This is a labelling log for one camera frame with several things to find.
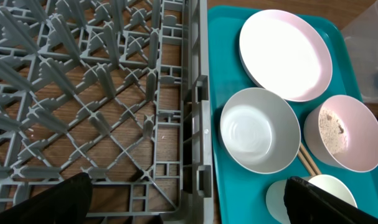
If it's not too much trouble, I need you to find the pale green cup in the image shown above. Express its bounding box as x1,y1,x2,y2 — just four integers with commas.
266,174,357,223

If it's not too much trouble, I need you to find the wooden chopstick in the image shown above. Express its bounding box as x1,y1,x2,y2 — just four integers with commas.
298,151,316,176
300,143,321,175

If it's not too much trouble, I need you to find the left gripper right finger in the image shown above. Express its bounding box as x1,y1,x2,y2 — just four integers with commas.
283,176,378,224

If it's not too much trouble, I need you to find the large pink plate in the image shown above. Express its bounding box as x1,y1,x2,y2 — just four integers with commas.
239,9,333,102

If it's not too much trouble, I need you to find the grey bowl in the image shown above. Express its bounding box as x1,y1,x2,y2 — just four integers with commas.
219,88,301,174

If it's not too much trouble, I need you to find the pink bowl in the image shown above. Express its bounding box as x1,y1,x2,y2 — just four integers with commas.
303,95,378,172

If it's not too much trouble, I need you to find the lower wooden chopstick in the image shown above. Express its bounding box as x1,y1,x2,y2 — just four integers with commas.
298,151,316,176

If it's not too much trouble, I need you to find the upper wooden chopstick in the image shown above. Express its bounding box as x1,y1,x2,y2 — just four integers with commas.
300,143,321,175

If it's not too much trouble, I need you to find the grey plastic dish rack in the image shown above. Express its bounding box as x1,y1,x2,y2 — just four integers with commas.
0,0,214,223

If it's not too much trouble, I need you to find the clear plastic bin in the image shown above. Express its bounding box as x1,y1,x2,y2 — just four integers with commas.
341,0,378,103

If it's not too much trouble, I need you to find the teal serving tray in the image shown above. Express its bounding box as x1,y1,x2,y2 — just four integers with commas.
208,6,378,223

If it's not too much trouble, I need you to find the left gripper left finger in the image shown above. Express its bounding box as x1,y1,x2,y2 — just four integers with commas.
0,172,93,224

